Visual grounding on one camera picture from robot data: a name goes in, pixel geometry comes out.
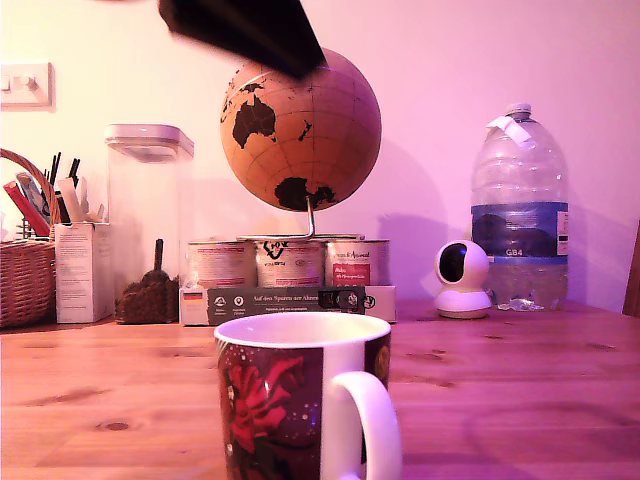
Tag cork globe on metal stand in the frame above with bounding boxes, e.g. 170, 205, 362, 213
219, 47, 383, 243

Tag clear storage jar with lid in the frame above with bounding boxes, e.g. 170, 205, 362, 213
103, 123, 196, 325

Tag tin can with pale label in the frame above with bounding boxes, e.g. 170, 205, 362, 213
186, 240, 259, 290

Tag dark scoop in jar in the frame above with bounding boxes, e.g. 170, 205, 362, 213
149, 238, 167, 281

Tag tin can with black logo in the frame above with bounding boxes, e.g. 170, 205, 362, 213
254, 239, 327, 289

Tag tin can with red label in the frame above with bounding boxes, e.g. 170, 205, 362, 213
324, 239, 392, 288

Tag flat dark printed box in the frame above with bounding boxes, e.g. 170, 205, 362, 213
179, 285, 398, 327

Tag red packet in basket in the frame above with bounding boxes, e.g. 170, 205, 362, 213
2, 180, 52, 237

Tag white carton box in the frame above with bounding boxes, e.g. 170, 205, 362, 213
53, 221, 116, 324

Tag woven wicker basket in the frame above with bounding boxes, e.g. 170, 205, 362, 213
0, 148, 62, 330

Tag large clear water bottle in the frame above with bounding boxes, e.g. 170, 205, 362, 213
470, 102, 571, 312

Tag white mug with red print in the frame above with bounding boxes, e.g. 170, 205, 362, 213
213, 313, 404, 480

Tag white wall light switch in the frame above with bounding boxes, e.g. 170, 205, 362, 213
0, 61, 55, 112

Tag small white round camera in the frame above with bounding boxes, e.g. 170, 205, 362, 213
433, 238, 494, 320

